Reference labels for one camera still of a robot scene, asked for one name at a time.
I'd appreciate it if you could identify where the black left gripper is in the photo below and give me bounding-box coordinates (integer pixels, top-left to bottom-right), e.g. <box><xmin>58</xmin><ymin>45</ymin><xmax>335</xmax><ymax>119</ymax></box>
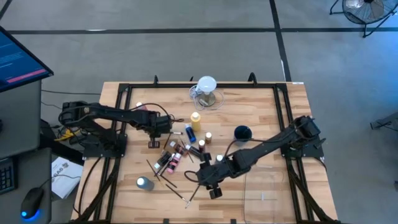
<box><xmin>147</xmin><ymin>113</ymin><xmax>174</xmax><ymax>149</ymax></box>

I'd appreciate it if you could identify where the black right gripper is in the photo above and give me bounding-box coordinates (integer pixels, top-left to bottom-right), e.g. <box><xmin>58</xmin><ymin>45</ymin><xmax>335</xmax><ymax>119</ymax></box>
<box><xmin>195</xmin><ymin>152</ymin><xmax>234</xmax><ymax>200</ymax></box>

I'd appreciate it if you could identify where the small dark brown paint bottle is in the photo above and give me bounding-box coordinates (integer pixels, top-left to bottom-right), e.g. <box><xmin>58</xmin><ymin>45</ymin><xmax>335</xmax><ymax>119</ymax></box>
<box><xmin>185</xmin><ymin>143</ymin><xmax>205</xmax><ymax>159</ymax></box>

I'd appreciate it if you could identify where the large yellow paint bottle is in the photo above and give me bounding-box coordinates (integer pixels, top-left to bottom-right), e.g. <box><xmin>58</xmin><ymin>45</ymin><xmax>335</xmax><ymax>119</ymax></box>
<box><xmin>190</xmin><ymin>111</ymin><xmax>202</xmax><ymax>133</ymax></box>

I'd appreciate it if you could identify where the small pink paint bottle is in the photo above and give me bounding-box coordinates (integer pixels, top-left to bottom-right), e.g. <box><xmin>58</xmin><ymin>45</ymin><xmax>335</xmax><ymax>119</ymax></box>
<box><xmin>165</xmin><ymin>151</ymin><xmax>183</xmax><ymax>174</ymax></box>

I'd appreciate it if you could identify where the large teal paint bottle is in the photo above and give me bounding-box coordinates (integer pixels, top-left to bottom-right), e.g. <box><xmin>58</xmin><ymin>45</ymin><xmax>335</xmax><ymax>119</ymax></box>
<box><xmin>136</xmin><ymin>176</ymin><xmax>155</xmax><ymax>192</ymax></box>

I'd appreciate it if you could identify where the black paintbrush silver ferrule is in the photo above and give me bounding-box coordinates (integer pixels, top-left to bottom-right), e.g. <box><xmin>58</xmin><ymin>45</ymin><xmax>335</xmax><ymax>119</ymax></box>
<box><xmin>164</xmin><ymin>183</ymin><xmax>190</xmax><ymax>205</ymax></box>

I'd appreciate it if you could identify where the blue-grey plastic cup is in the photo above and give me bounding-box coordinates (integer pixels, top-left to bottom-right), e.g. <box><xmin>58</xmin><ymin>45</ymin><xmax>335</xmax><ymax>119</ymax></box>
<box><xmin>233</xmin><ymin>124</ymin><xmax>253</xmax><ymax>147</ymax></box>

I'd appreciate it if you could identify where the clear plastic bin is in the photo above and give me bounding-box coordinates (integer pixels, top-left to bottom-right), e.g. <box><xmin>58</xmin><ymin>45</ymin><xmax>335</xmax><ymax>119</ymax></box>
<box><xmin>243</xmin><ymin>164</ymin><xmax>285</xmax><ymax>224</ymax></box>

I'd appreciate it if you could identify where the white bulb table lamp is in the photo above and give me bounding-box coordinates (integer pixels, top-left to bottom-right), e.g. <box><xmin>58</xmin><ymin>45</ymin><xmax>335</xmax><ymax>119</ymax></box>
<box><xmin>195</xmin><ymin>75</ymin><xmax>218</xmax><ymax>107</ymax></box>

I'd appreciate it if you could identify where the white paper booklet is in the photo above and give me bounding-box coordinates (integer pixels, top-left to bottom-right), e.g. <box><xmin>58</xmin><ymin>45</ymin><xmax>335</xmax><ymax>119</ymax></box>
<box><xmin>51</xmin><ymin>156</ymin><xmax>84</xmax><ymax>200</ymax></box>

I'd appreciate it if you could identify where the grey desk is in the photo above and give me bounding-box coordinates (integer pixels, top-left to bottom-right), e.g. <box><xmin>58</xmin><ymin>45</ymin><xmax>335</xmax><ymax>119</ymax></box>
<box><xmin>0</xmin><ymin>80</ymin><xmax>53</xmax><ymax>224</ymax></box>

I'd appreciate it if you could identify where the black computer mouse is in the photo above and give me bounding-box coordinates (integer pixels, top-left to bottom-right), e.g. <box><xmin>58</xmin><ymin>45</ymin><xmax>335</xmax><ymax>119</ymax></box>
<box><xmin>20</xmin><ymin>187</ymin><xmax>44</xmax><ymax>220</ymax></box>

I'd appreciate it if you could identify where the computer monitor blue screen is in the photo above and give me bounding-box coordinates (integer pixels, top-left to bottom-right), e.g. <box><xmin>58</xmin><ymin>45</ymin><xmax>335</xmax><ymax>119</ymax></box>
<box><xmin>0</xmin><ymin>25</ymin><xmax>54</xmax><ymax>93</ymax></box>

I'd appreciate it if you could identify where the black keyboard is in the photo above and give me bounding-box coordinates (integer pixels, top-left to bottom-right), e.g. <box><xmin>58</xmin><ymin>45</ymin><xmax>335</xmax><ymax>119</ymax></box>
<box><xmin>0</xmin><ymin>157</ymin><xmax>18</xmax><ymax>195</ymax></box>

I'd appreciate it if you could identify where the grey metal stand leg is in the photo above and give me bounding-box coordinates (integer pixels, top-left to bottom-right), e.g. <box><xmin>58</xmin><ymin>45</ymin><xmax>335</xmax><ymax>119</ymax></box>
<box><xmin>369</xmin><ymin>111</ymin><xmax>398</xmax><ymax>131</ymax></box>

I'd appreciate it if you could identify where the black floor fan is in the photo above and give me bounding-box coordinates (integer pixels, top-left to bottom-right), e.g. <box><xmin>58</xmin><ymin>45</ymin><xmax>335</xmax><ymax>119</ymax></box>
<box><xmin>329</xmin><ymin>0</ymin><xmax>398</xmax><ymax>39</ymax></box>

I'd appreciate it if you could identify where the thin wooden-handled paintbrush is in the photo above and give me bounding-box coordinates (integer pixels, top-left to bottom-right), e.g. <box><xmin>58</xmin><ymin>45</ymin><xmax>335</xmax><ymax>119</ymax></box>
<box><xmin>179</xmin><ymin>139</ymin><xmax>195</xmax><ymax>164</ymax></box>

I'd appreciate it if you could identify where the yellow cable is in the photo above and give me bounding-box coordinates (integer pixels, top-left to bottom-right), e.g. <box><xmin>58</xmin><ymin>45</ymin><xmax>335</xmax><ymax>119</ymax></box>
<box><xmin>55</xmin><ymin>107</ymin><xmax>93</xmax><ymax>142</ymax></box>

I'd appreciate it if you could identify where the black floor cable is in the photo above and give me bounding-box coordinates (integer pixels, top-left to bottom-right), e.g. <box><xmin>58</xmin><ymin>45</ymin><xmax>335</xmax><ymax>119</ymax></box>
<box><xmin>41</xmin><ymin>89</ymin><xmax>102</xmax><ymax>96</ymax></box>

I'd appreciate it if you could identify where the black mouse cable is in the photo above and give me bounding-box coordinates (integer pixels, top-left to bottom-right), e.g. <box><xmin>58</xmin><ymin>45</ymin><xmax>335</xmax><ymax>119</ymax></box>
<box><xmin>39</xmin><ymin>173</ymin><xmax>82</xmax><ymax>191</ymax></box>

